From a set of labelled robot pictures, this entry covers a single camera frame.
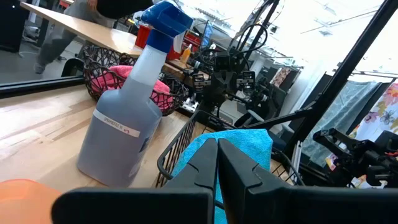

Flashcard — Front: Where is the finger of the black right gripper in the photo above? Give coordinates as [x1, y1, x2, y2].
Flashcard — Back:
[192, 73, 206, 93]
[236, 70, 256, 91]

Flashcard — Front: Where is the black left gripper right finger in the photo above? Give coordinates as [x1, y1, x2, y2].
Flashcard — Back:
[218, 139, 398, 224]

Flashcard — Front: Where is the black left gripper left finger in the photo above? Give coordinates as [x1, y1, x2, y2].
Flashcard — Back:
[51, 138, 218, 224]

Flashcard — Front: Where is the blue microfiber towel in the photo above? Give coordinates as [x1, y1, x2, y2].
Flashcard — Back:
[171, 128, 274, 224]

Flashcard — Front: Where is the pink microfiber towel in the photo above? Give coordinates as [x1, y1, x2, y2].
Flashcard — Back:
[91, 65, 171, 111]

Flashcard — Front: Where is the flat orange microfiber towel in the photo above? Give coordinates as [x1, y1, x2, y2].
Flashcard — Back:
[0, 179, 63, 224]

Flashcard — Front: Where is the white power strip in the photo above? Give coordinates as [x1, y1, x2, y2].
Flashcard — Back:
[182, 96, 200, 113]

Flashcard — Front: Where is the orange plastic bottle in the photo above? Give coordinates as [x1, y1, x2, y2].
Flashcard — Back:
[180, 43, 193, 65]

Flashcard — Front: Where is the red storage box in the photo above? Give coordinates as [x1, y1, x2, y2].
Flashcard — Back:
[166, 30, 203, 60]
[135, 24, 152, 50]

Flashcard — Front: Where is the grey spray bottle blue nozzle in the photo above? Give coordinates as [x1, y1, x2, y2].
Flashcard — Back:
[76, 1, 194, 188]

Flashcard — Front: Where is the grey-teal hanging cloth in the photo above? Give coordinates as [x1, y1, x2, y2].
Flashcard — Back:
[301, 80, 383, 169]

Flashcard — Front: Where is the light wooden table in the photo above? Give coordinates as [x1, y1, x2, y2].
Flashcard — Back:
[20, 1, 212, 82]

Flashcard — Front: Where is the floral patterned cloth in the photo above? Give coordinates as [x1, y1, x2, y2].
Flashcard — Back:
[325, 82, 398, 170]

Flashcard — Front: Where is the person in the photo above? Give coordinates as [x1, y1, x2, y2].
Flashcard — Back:
[32, 0, 155, 75]

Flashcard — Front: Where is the black computer tower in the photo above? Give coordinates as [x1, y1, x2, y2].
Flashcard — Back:
[0, 0, 32, 53]

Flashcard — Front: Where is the black rectangular wire basket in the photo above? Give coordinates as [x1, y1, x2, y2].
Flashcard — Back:
[155, 108, 305, 224]

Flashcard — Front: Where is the dark round wire basket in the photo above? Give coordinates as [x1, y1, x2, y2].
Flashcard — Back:
[82, 45, 190, 117]

